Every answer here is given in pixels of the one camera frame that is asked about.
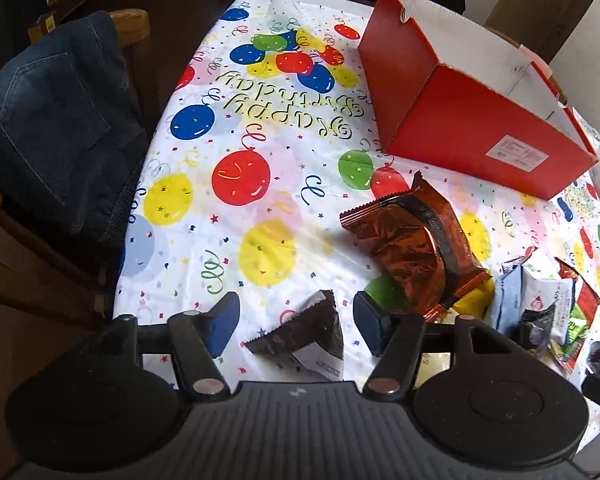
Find green foil snack packet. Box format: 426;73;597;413
552;304;592;374

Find dark triangular snack packet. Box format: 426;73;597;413
246;289;344;382

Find balloon birthday tablecloth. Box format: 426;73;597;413
114;0;600;386

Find red cardboard box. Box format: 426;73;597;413
358;0;598;200

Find dark blue jeans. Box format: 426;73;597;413
0;11;148;278

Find red noodle snack bag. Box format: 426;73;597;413
556;258;600;328

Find black snack packet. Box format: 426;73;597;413
518;304;555;358

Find light blue snack packet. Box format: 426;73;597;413
484;263;524;337

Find wooden chair with jeans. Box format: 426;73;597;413
0;9;158;326

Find copper brown snack packet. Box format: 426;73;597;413
339;171;491;322

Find wooden door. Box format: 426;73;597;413
486;0;594;63

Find white blue milk packet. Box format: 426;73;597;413
521;271;577;344

